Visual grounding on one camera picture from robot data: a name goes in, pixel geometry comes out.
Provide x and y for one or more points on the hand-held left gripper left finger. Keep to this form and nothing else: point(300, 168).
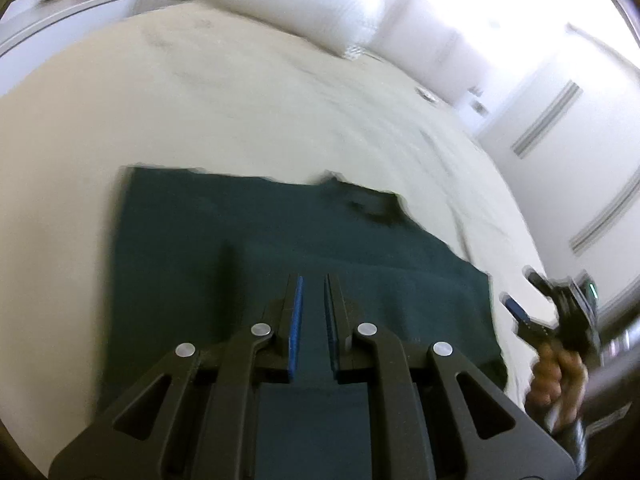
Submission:
point(296, 321)

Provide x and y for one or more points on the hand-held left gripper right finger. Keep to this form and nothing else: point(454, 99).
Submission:
point(330, 322)

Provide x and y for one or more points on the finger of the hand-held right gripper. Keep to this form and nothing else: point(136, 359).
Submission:
point(525, 321)

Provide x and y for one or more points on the dark green garment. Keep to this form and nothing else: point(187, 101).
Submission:
point(280, 260)

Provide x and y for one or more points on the person's right hand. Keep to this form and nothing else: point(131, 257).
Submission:
point(555, 380)

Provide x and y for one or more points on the white bed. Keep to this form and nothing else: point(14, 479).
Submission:
point(250, 100)

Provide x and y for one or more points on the white pillow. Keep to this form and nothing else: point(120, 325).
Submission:
point(310, 5)

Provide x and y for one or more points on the white bedside cabinet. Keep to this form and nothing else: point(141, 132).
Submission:
point(70, 10)

